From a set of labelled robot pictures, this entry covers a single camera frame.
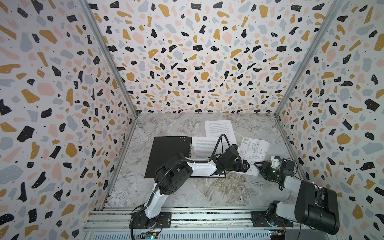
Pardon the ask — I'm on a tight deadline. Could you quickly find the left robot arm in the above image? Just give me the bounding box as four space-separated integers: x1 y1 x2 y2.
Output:
144 146 251 219

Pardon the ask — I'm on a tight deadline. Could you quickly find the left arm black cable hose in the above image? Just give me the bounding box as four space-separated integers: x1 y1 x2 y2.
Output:
129 133 232 240

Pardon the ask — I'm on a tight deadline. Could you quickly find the technical drawing sheet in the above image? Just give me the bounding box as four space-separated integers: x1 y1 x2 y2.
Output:
238 137 270 177

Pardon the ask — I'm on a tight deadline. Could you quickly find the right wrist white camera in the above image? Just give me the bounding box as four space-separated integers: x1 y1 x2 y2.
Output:
270 156 282 169

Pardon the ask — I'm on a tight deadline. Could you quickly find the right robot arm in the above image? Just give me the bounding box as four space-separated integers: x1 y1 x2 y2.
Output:
252 159 340 235

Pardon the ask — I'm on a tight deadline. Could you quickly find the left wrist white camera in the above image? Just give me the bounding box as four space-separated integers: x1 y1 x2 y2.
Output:
231 144 239 150

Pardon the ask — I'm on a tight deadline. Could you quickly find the aluminium corner post right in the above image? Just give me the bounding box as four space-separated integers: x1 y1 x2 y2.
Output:
273 0 346 117

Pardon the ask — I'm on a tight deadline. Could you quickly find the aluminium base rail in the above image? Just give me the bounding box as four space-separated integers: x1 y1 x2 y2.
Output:
80 207 343 240

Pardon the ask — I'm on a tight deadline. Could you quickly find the orange black file folder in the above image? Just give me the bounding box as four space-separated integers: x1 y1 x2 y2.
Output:
144 136 226 179

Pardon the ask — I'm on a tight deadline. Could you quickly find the aluminium corner post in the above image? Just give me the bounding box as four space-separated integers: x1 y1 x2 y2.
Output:
76 0 139 117
273 0 346 117

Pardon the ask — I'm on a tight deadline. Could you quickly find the wrist white camera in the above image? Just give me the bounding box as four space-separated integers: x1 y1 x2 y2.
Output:
270 156 282 169
231 144 239 150

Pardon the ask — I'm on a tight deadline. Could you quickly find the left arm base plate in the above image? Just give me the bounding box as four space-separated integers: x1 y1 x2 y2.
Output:
129 212 172 229

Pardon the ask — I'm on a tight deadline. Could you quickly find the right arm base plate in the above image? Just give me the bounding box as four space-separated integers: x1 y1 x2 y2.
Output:
251 210 294 228

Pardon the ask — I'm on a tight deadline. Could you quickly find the aluminium corner post left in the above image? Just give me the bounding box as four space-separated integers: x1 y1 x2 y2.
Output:
76 0 139 117

